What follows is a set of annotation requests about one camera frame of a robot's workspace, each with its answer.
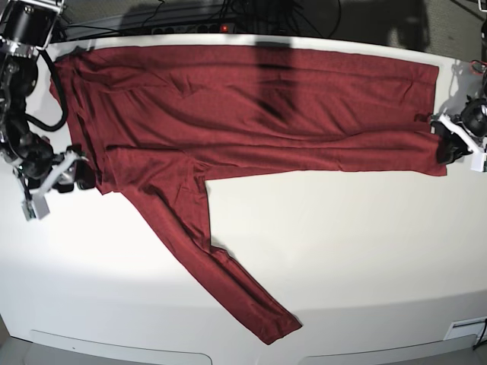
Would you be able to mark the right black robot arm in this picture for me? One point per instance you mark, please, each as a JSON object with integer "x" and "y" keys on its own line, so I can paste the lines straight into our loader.
{"x": 27, "y": 30}

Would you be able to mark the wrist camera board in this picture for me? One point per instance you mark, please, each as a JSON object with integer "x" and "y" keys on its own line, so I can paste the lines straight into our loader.
{"x": 35, "y": 207}
{"x": 479, "y": 162}

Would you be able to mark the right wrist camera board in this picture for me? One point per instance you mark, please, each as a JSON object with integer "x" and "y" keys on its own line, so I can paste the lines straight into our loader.
{"x": 35, "y": 207}

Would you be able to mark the black power strip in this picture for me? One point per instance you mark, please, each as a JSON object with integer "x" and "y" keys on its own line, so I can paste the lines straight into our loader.
{"x": 194, "y": 28}

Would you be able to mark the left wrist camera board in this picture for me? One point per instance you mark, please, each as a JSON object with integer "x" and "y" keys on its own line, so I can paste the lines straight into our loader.
{"x": 479, "y": 162}

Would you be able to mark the red long-sleeve T-shirt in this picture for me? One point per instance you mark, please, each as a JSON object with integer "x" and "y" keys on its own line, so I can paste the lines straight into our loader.
{"x": 158, "y": 122}

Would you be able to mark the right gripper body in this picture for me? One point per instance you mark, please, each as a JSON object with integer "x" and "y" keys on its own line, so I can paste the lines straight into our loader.
{"x": 33, "y": 158}

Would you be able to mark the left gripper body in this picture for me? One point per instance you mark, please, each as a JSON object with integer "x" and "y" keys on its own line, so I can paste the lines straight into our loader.
{"x": 473, "y": 117}

